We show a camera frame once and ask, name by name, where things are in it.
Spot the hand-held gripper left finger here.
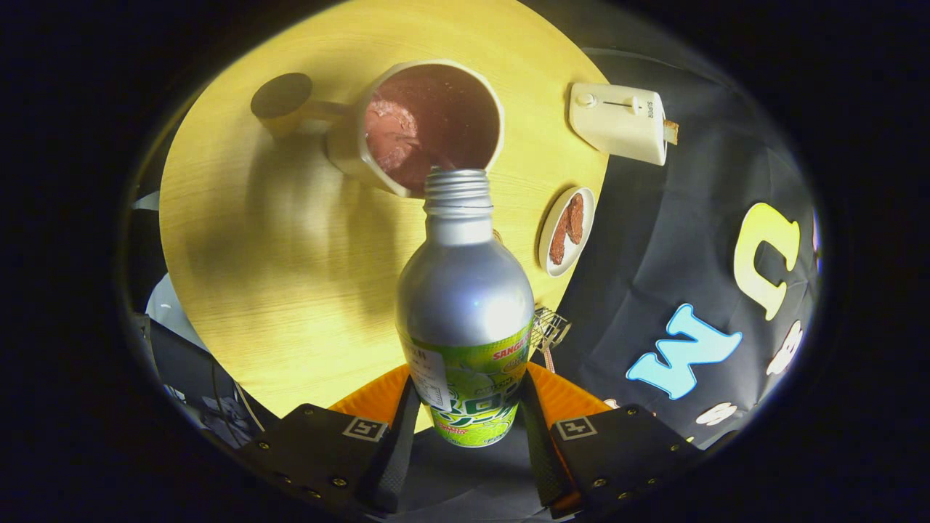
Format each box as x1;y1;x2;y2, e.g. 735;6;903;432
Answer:
240;363;424;518

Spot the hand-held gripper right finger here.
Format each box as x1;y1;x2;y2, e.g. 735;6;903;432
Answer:
519;362;704;520

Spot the silver juice bottle green label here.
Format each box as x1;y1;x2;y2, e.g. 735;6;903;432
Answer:
395;169;536;448

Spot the wooden cup with handle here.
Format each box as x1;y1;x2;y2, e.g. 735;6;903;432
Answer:
251;60;506;199

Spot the wooden table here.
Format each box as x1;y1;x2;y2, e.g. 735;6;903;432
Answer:
158;0;610;429

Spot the black backdrop cloth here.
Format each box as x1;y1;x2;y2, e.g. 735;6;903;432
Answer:
541;47;822;447

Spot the white round plate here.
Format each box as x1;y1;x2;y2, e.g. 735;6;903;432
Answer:
538;187;597;277

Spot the brown sausage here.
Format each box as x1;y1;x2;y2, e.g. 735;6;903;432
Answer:
565;192;586;246
549;214;569;266

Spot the white toaster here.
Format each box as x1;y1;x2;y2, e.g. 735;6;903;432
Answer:
568;81;668;166

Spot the thin cable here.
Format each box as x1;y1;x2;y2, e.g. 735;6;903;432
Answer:
234;379;267;433

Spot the metal wire holder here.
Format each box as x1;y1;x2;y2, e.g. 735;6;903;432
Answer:
530;305;573;353

